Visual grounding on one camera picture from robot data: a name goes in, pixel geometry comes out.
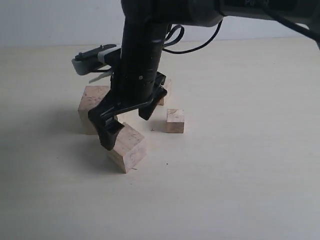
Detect black cable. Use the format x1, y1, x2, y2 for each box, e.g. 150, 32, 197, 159
162, 18, 224, 55

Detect third largest wooden cube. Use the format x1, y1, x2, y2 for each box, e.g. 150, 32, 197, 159
158, 78, 172, 106

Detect second largest wooden cube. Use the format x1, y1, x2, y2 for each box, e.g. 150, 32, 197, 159
107, 122, 147, 174

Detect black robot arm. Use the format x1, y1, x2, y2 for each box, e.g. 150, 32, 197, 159
85, 0, 320, 150

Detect smallest wooden cube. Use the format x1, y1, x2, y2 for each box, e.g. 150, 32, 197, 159
166, 108, 185, 134

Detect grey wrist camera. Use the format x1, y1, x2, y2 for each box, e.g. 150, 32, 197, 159
71, 44, 121, 76

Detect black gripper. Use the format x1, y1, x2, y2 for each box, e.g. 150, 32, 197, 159
88, 48, 167, 151

